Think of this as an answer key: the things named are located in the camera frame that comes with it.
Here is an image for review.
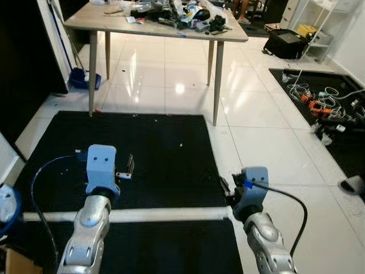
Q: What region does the mixed tools and bags clutter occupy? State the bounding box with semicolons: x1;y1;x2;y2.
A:
128;0;230;36

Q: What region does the black mat under cables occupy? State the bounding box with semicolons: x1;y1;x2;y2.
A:
269;68;365;179

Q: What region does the small brown cardboard box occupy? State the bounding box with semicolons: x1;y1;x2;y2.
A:
3;247;44;274

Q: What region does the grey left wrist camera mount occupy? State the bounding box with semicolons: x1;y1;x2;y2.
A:
86;144;121;198

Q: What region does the white cable bundle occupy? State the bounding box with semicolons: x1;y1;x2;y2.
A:
283;68;365;143

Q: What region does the black carry case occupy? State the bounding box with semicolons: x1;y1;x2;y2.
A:
263;29;312;60

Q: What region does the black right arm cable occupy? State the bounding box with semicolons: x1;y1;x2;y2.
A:
250;180;309;257

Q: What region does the blue dustpan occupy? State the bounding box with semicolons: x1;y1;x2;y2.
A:
69;67;102;91

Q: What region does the black floor mat with scraps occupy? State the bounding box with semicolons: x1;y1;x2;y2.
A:
13;111;230;210

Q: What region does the white leaning board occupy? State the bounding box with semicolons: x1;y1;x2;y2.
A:
35;0;78;95

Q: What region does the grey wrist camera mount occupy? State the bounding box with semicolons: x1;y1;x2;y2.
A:
86;144;121;198
234;167;270;213

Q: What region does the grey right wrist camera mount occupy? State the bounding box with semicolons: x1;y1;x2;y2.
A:
234;167;270;213

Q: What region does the grey slipper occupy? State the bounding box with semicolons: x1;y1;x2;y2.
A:
339;175;365;199

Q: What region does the white shelf rack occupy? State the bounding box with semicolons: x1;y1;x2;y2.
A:
288;0;348;63

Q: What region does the grey wooden table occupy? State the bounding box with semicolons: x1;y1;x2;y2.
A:
64;0;250;127

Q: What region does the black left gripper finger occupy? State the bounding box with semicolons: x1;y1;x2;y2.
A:
116;154;136;179

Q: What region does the white bag with blue rim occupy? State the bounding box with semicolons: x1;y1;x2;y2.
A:
0;183;23;236

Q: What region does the yellow box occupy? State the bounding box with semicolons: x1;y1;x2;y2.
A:
297;24;318;38

